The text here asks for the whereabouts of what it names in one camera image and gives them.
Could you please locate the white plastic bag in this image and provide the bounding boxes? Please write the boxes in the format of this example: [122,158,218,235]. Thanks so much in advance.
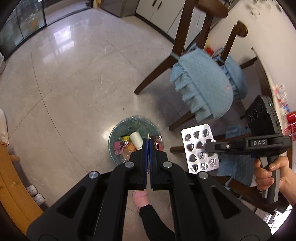
[0,109,9,145]

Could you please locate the person's right hand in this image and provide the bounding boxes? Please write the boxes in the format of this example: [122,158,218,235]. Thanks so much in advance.
[253,156,296,205]

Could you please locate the glass sliding door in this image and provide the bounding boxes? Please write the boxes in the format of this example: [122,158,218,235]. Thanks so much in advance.
[1,0,93,59]

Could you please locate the red sachet wrapper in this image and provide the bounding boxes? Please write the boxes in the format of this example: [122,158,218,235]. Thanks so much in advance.
[151,135,164,151]

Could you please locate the pink slipper foot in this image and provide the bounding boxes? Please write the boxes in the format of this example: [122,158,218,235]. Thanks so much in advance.
[132,190,150,212]

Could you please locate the white kitchen cabinet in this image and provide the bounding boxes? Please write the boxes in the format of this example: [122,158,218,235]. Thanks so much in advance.
[136,0,206,48]

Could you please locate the blue quilted seat cushion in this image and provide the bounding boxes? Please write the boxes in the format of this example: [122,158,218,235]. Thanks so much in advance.
[170,48,234,123]

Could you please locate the far wooden chair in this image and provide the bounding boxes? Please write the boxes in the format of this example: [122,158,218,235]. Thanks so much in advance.
[215,20,258,70]

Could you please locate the wooden chair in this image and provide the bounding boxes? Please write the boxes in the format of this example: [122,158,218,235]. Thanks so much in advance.
[215,20,258,70]
[133,0,230,130]

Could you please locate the near wooden chair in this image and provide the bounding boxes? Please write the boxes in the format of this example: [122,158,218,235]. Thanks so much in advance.
[133,0,230,130]

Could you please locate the trash bin with teal bag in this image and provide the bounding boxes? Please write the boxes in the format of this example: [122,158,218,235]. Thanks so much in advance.
[108,115,161,165]

